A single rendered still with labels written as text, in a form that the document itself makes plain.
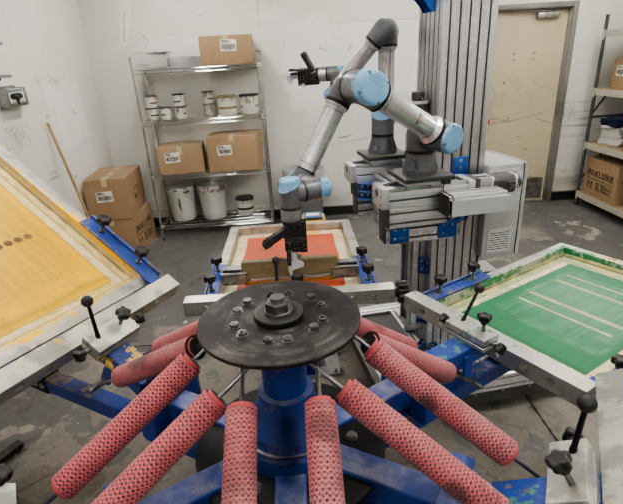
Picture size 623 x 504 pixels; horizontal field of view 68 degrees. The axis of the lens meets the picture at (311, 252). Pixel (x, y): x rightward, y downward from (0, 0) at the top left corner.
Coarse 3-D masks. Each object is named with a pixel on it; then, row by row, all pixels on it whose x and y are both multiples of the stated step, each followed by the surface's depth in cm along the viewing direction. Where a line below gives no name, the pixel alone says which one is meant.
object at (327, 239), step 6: (312, 234) 224; (324, 234) 223; (330, 234) 222; (312, 240) 216; (318, 240) 216; (324, 240) 216; (330, 240) 215; (324, 246) 209; (330, 246) 208; (330, 252) 202; (336, 252) 202; (318, 282) 176; (324, 282) 175; (330, 282) 175; (336, 282) 175; (342, 282) 175
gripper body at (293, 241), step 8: (288, 224) 164; (296, 224) 164; (304, 224) 166; (296, 232) 167; (304, 232) 167; (288, 240) 166; (296, 240) 166; (304, 240) 166; (296, 248) 168; (304, 248) 168
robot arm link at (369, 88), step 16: (352, 80) 158; (368, 80) 155; (384, 80) 157; (352, 96) 160; (368, 96) 156; (384, 96) 158; (400, 96) 166; (384, 112) 167; (400, 112) 167; (416, 112) 170; (416, 128) 174; (432, 128) 175; (448, 128) 175; (432, 144) 179; (448, 144) 178
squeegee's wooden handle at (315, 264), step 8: (304, 256) 173; (312, 256) 172; (320, 256) 172; (328, 256) 172; (336, 256) 172; (248, 264) 171; (256, 264) 171; (264, 264) 171; (272, 264) 171; (280, 264) 172; (304, 264) 172; (312, 264) 172; (320, 264) 172; (328, 264) 172; (336, 264) 173; (248, 272) 172; (256, 272) 172; (264, 272) 172; (272, 272) 173; (280, 272) 173; (296, 272) 173; (304, 272) 173; (312, 272) 173; (320, 272) 174; (328, 272) 174; (248, 280) 173
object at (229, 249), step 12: (240, 228) 227; (252, 228) 227; (264, 228) 227; (276, 228) 228; (312, 228) 228; (324, 228) 229; (336, 228) 229; (348, 228) 219; (228, 240) 213; (348, 240) 204; (228, 252) 199; (228, 264) 190
